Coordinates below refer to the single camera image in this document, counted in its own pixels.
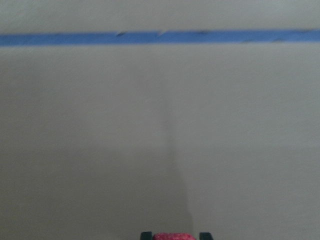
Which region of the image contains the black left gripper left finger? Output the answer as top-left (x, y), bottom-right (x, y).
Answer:
top-left (140, 231), bottom-right (152, 240)

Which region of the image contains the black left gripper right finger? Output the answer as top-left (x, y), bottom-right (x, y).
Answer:
top-left (199, 232), bottom-right (212, 240)

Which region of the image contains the red strawberry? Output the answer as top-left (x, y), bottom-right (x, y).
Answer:
top-left (152, 232), bottom-right (196, 240)

